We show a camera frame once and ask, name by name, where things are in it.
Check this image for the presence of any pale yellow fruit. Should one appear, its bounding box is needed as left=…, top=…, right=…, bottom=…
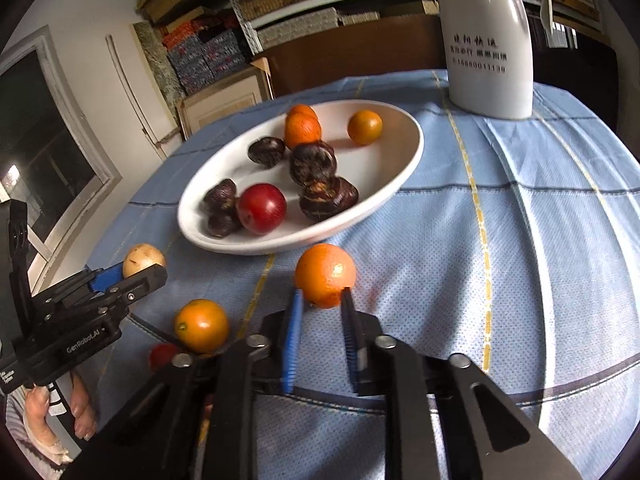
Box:
left=122, top=243, right=166, bottom=278

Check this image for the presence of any yellow orange kumquat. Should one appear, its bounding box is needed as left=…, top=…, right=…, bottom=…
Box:
left=174, top=299, right=231, bottom=353

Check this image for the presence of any window frame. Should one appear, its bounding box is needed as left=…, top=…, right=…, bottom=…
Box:
left=1, top=26, right=122, bottom=290

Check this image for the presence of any red plum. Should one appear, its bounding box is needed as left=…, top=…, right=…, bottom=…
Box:
left=236, top=183, right=288, bottom=235

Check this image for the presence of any orange tangerine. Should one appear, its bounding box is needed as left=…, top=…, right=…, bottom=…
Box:
left=347, top=110, right=383, bottom=145
left=284, top=113, right=322, bottom=151
left=286, top=104, right=318, bottom=119

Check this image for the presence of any white thermos jug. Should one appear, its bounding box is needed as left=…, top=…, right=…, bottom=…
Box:
left=438, top=0, right=534, bottom=120

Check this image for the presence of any person hand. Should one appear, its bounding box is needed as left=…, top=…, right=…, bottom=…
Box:
left=24, top=372, right=96, bottom=448

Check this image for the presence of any framed picture leaning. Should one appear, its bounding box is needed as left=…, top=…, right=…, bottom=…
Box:
left=177, top=58, right=273, bottom=139

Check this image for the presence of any blue checked tablecloth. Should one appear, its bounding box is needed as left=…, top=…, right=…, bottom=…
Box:
left=80, top=70, right=639, bottom=479

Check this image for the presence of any small red tomato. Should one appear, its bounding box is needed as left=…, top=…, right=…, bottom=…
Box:
left=148, top=342, right=181, bottom=374

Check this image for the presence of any white oval plate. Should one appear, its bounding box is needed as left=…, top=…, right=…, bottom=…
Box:
left=177, top=100, right=424, bottom=255

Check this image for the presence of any brown wooden cabinet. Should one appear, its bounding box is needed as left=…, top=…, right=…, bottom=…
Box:
left=254, top=14, right=446, bottom=96

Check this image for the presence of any dark brown chestnut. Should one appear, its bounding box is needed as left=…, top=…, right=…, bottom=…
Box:
left=299, top=177, right=359, bottom=221

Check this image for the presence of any orange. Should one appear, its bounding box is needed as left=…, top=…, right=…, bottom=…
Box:
left=294, top=244, right=357, bottom=309

